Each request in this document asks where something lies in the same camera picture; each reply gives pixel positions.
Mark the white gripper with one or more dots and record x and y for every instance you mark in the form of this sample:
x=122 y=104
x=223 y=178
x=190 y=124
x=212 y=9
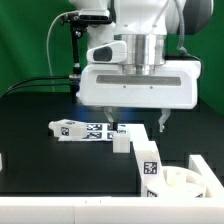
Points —
x=120 y=75

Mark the white round stool seat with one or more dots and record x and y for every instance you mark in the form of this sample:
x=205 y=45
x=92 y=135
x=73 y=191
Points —
x=177 y=183

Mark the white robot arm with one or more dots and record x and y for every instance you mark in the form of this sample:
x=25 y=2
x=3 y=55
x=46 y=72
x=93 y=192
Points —
x=160 y=25

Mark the white marker sheet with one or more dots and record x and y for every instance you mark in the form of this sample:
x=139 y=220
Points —
x=101 y=132

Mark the white L-shaped fence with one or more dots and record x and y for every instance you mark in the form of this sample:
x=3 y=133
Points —
x=113 y=210

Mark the black camera stand pole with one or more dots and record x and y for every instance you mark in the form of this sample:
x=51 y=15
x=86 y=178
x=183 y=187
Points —
x=76 y=35

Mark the black camera on stand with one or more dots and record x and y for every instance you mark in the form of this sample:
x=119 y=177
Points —
x=86 y=17

